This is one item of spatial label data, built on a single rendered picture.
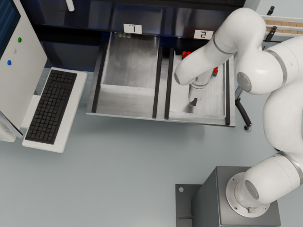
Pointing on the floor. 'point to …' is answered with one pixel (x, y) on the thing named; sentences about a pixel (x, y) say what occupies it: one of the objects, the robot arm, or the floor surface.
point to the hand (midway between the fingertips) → (193, 98)
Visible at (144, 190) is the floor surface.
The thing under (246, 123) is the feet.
